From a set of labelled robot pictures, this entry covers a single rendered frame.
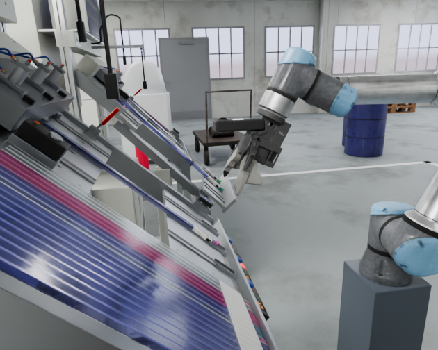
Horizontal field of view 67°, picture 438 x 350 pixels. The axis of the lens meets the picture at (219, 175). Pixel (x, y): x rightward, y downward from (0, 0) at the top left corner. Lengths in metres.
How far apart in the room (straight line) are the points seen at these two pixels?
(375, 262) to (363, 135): 3.94
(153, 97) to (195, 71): 5.02
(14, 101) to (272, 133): 0.52
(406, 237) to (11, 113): 0.89
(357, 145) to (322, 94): 4.24
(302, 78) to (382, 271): 0.64
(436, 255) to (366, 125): 4.07
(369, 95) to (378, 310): 0.62
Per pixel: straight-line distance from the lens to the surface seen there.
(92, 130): 0.95
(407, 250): 0.95
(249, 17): 9.97
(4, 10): 1.01
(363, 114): 4.95
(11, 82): 0.68
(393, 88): 0.99
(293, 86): 0.78
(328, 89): 0.80
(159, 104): 4.62
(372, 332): 1.19
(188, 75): 9.53
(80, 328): 0.36
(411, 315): 1.23
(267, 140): 0.80
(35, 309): 0.35
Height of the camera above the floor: 1.16
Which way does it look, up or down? 17 degrees down
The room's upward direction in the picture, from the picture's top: 2 degrees counter-clockwise
